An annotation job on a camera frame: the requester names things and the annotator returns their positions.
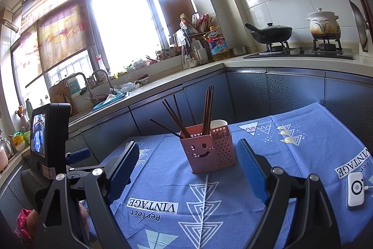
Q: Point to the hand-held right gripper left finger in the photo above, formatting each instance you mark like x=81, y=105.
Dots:
x=123, y=173

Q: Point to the person's left hand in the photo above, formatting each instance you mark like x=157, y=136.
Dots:
x=83, y=219

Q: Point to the white spray bottle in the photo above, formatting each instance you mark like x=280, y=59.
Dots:
x=101, y=68

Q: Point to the steel kitchen sink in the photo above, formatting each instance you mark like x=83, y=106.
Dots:
x=87, y=107

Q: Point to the blue plastic basin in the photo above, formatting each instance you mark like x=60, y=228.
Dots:
x=102, y=105

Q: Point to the person's left forearm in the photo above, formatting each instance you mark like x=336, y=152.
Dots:
x=23, y=225

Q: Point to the clear plastic bag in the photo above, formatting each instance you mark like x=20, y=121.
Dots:
x=128, y=87

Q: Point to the angular chrome faucet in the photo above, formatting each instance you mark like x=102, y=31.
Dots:
x=84, y=79

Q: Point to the pink plastic utensil holder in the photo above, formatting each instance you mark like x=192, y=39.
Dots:
x=198, y=152

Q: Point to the red patterned bowl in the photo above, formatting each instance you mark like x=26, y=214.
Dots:
x=143, y=80

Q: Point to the glass kettle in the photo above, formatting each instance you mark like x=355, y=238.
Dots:
x=6, y=148

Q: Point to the narrow printed roller blind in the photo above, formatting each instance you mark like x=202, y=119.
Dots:
x=27, y=59

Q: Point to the grey wall pipe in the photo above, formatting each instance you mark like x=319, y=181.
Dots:
x=8, y=25

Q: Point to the white electronic device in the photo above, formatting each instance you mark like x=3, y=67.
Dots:
x=355, y=193

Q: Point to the wooden cutting board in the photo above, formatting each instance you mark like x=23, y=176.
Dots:
x=58, y=94

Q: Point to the white plastic jug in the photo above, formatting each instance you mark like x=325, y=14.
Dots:
x=199, y=50

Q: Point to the blue kitchen cabinet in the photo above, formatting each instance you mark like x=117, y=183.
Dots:
x=291, y=91

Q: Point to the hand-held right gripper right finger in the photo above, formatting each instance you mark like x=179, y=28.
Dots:
x=250, y=170

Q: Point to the blue printed box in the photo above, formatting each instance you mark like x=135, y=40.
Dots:
x=74, y=88

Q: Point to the pile of seasoning packets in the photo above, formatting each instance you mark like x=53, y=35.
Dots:
x=201, y=23

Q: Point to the black gas stove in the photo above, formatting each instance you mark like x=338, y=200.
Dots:
x=297, y=54

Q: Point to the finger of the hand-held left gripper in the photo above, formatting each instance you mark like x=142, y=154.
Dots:
x=79, y=155

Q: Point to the painted ceramic pot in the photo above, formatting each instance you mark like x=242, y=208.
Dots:
x=323, y=25

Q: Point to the wide printed roller blind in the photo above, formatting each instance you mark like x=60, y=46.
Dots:
x=64, y=36

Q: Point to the blue printed tablecloth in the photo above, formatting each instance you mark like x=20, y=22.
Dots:
x=221, y=193

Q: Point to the black wok with lid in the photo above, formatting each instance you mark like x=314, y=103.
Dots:
x=274, y=33

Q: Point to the curved chrome faucet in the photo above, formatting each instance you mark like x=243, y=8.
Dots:
x=100, y=71

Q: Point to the white cup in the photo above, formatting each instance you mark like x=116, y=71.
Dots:
x=218, y=124

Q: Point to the small steel bowl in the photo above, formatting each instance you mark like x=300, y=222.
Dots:
x=239, y=51

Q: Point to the hanging steel pan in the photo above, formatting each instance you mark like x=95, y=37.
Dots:
x=360, y=24

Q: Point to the row of condiment jars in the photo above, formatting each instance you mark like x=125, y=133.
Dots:
x=169, y=53

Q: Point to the bunch of dark chopsticks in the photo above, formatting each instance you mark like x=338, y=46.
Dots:
x=208, y=112

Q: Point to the metal countertop rack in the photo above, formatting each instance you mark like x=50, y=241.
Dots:
x=193, y=34

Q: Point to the brown cardboard panel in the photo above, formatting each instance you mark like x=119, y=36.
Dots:
x=176, y=14

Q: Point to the cooking oil bottle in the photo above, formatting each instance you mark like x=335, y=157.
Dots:
x=217, y=46

